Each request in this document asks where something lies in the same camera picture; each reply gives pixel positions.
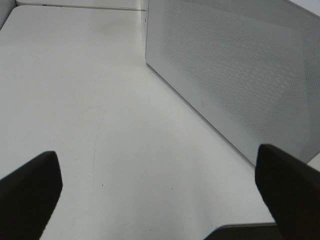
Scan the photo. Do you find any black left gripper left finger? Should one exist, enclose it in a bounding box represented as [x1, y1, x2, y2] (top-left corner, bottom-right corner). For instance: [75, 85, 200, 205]
[0, 151, 63, 240]

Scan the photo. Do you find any white microwave oven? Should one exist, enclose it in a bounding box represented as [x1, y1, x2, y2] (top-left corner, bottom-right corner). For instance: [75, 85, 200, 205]
[144, 0, 320, 166]

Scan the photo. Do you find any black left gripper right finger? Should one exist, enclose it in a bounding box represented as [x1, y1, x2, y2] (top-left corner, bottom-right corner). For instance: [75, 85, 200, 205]
[254, 144, 320, 240]

